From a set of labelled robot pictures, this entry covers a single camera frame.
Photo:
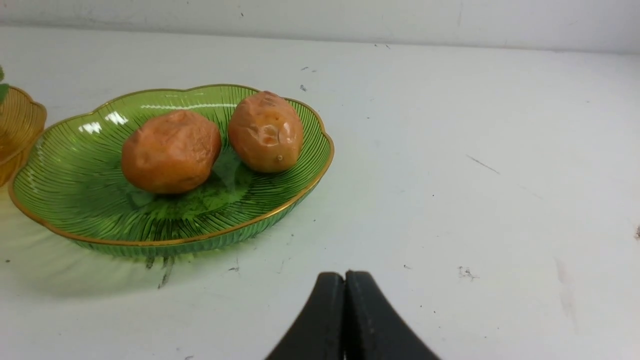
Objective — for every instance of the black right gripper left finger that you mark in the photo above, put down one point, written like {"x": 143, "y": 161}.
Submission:
{"x": 316, "y": 333}

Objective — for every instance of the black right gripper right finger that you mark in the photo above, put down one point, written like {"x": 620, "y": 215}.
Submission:
{"x": 373, "y": 330}

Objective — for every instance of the brown toy potato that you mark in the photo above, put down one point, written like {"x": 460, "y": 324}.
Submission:
{"x": 266, "y": 133}
{"x": 171, "y": 154}

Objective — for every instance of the green ribbed plastic plate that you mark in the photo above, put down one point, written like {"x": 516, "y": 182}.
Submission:
{"x": 72, "y": 182}

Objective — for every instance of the amber ribbed plastic plate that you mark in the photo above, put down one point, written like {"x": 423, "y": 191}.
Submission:
{"x": 22, "y": 121}

